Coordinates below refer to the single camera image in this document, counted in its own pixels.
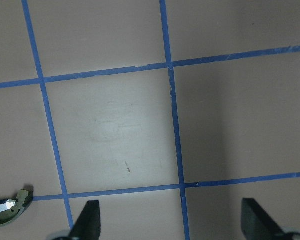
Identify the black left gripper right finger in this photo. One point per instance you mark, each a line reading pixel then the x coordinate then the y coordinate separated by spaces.
pixel 256 223

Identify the olive brake shoe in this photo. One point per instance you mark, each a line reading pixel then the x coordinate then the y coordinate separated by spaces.
pixel 12 208

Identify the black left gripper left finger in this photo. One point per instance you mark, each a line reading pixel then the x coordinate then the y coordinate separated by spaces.
pixel 87 226

